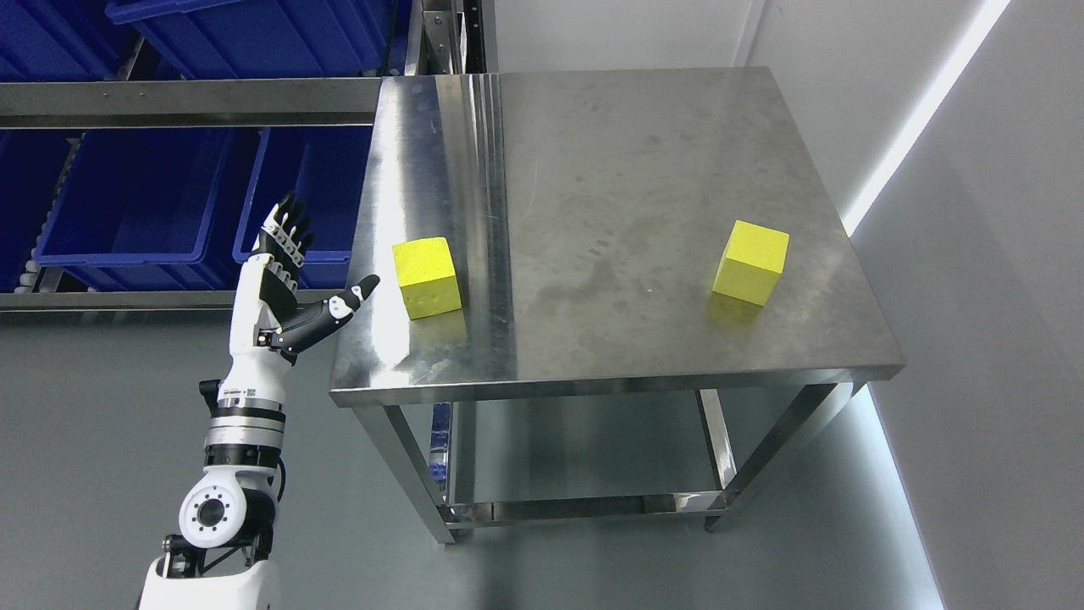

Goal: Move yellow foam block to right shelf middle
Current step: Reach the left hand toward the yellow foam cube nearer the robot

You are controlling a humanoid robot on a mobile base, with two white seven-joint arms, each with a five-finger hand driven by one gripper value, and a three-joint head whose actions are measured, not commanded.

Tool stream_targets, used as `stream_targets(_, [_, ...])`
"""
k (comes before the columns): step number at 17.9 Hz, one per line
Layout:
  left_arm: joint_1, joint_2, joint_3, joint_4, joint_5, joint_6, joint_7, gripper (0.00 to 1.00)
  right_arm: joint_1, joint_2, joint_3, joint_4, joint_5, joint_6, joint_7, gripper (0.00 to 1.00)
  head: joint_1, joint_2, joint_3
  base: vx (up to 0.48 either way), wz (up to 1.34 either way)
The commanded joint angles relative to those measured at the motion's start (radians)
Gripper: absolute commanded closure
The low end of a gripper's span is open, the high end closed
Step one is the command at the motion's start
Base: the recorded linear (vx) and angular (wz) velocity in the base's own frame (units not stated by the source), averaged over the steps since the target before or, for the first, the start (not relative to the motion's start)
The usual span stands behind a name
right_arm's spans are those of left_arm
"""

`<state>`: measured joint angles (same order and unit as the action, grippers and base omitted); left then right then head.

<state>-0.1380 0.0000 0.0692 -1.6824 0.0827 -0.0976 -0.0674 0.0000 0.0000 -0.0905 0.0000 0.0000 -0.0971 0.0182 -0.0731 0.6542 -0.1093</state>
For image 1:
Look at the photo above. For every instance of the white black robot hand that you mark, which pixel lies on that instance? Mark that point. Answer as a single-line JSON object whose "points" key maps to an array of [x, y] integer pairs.
{"points": [[269, 329]]}

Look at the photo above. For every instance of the yellow foam block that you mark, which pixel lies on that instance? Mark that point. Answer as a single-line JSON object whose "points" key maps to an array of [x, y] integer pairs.
{"points": [[426, 277], [752, 263]]}

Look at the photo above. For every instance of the steel shelf rack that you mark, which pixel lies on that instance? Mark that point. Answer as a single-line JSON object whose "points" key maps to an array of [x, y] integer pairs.
{"points": [[452, 33]]}

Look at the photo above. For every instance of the blue plastic bin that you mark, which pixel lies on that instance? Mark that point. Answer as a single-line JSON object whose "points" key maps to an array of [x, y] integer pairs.
{"points": [[261, 40], [31, 162], [324, 167], [65, 41], [146, 210]]}

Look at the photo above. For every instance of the stainless steel table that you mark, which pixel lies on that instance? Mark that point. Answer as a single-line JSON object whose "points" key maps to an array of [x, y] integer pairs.
{"points": [[587, 213]]}

